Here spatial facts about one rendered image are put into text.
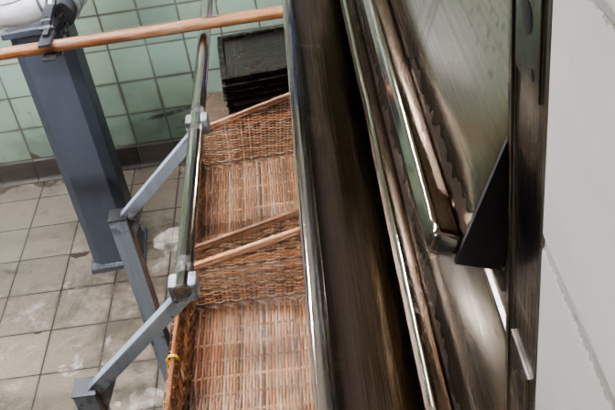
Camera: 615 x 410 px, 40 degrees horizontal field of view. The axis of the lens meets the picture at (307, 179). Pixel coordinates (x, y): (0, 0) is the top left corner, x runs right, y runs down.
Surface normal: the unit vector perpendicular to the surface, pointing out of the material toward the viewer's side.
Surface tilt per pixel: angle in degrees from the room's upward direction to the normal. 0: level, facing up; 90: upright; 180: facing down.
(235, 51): 0
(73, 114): 90
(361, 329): 8
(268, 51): 0
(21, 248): 0
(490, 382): 70
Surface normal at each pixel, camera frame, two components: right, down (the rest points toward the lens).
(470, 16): -0.97, -0.14
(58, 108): 0.14, 0.58
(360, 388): 0.01, -0.81
